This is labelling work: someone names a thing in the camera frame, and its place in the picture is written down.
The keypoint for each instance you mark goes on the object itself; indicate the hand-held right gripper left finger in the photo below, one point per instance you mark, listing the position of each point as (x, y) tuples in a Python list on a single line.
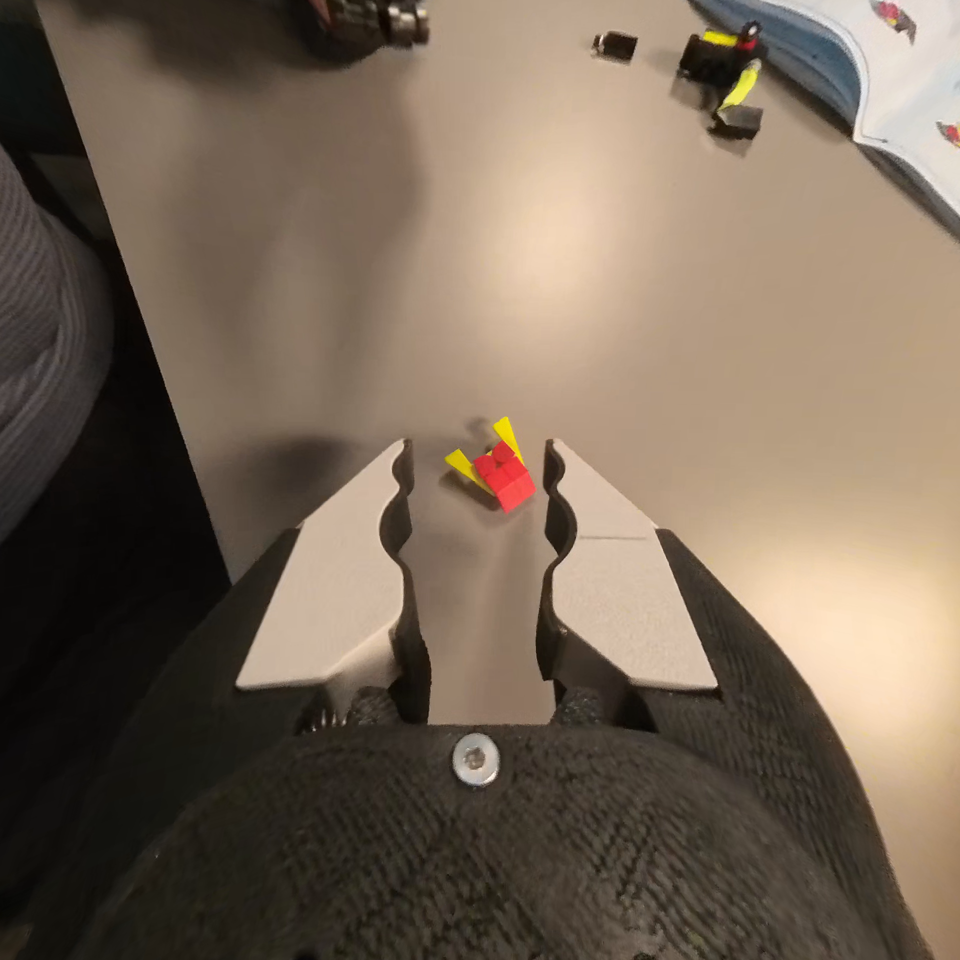
[(330, 592)]

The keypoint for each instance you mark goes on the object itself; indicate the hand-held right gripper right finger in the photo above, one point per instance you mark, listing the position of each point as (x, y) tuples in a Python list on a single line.
[(630, 600)]

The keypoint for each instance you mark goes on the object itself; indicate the red yellow black lego assembly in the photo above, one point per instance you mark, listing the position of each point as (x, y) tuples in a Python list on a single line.
[(506, 480)]

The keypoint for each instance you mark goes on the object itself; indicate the blue instruction booklet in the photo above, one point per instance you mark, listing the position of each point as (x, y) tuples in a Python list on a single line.
[(900, 90)]

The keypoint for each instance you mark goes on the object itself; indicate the small flat lego piece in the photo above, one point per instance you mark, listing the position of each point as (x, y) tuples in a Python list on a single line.
[(739, 121)]

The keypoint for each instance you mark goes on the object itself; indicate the small black lego piece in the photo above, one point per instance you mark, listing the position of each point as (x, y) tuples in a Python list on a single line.
[(616, 46)]

